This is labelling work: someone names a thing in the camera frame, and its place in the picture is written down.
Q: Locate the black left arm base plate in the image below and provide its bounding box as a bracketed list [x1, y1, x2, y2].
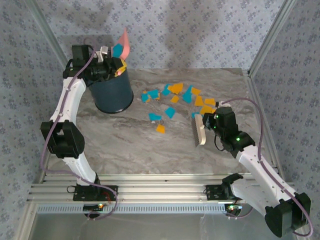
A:
[72, 184, 119, 202]

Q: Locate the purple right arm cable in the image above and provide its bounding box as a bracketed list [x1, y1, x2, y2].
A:
[221, 97, 315, 237]

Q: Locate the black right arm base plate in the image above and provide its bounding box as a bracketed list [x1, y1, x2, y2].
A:
[205, 184, 235, 201]

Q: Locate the aluminium side rail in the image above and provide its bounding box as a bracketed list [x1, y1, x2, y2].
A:
[38, 149, 52, 185]
[247, 70, 286, 177]

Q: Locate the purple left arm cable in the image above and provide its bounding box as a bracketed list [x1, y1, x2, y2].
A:
[39, 37, 119, 221]

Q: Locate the pink plastic dustpan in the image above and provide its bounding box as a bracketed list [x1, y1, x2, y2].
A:
[114, 27, 131, 77]

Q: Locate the grey slotted cable duct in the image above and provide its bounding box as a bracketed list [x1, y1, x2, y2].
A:
[36, 203, 229, 215]

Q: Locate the dark blue waste bin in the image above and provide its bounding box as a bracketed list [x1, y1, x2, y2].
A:
[87, 66, 135, 115]

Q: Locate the grey metal bottom panel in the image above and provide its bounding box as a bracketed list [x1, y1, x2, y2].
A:
[23, 202, 301, 240]

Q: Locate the cream hand brush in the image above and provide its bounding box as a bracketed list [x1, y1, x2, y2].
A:
[190, 114, 207, 147]

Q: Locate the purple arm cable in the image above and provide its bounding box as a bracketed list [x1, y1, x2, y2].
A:
[221, 97, 315, 237]
[39, 37, 119, 221]

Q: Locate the aluminium front rail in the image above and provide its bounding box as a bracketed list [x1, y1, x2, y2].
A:
[26, 173, 298, 204]

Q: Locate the aluminium frame post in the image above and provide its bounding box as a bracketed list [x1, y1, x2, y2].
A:
[247, 0, 300, 77]
[24, 0, 70, 68]

